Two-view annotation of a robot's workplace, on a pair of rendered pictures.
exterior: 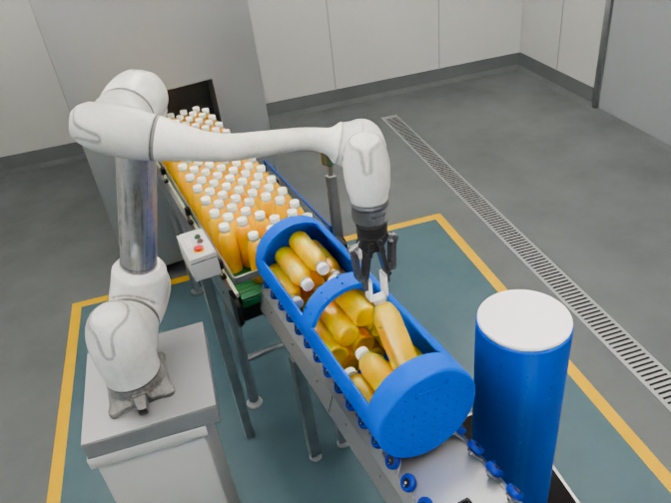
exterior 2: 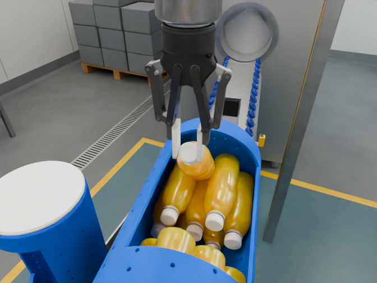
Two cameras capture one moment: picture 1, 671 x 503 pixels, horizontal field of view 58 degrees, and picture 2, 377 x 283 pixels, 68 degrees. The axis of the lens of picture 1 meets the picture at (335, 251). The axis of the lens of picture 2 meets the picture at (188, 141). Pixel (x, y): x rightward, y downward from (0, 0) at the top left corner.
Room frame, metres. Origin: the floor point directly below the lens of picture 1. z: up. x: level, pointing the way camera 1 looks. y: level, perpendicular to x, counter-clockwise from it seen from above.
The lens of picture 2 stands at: (1.56, 0.14, 1.63)
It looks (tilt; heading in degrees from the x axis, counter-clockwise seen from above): 36 degrees down; 216
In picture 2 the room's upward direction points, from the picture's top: straight up
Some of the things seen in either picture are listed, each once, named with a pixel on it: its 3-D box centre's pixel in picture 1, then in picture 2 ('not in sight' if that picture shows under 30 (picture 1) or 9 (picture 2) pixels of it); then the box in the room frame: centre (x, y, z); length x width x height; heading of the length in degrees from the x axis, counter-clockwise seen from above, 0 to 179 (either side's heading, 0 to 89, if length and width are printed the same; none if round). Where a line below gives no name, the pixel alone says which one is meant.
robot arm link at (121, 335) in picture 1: (121, 339); not in sight; (1.27, 0.61, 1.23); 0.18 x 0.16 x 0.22; 176
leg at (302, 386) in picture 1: (306, 409); not in sight; (1.76, 0.21, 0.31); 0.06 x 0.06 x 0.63; 22
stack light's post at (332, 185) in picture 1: (342, 277); not in sight; (2.34, -0.02, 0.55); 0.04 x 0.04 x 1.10; 22
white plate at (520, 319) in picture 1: (523, 318); (34, 193); (1.37, -0.54, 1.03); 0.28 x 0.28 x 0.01
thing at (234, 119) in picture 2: not in sight; (227, 113); (0.62, -0.34, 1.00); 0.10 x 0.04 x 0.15; 112
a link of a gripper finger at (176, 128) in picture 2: (383, 282); (176, 138); (1.24, -0.11, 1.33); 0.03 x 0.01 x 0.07; 22
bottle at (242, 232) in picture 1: (247, 243); not in sight; (2.05, 0.34, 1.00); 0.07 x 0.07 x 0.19
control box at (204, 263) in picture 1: (198, 253); not in sight; (1.93, 0.51, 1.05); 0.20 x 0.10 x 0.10; 22
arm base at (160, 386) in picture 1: (137, 382); not in sight; (1.24, 0.60, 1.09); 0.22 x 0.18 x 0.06; 19
